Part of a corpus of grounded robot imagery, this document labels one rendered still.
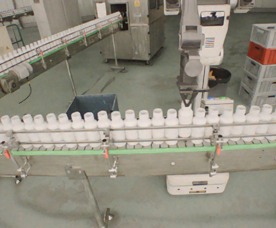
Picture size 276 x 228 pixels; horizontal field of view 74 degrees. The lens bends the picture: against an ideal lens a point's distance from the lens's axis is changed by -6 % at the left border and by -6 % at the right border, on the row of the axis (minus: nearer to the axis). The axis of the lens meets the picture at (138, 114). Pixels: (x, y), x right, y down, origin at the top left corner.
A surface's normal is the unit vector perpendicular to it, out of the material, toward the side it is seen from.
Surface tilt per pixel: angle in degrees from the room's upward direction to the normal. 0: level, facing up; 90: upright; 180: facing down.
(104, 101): 90
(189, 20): 62
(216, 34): 90
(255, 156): 90
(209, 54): 90
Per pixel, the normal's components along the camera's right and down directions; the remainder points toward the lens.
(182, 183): -0.03, 0.57
